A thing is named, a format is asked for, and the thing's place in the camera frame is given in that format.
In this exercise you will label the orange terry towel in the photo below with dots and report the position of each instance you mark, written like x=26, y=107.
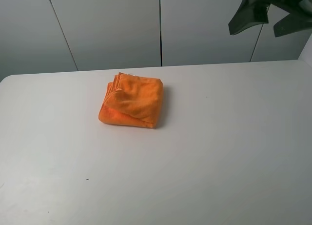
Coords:
x=132, y=101

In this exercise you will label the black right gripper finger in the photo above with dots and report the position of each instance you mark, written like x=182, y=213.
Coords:
x=298, y=19
x=250, y=13

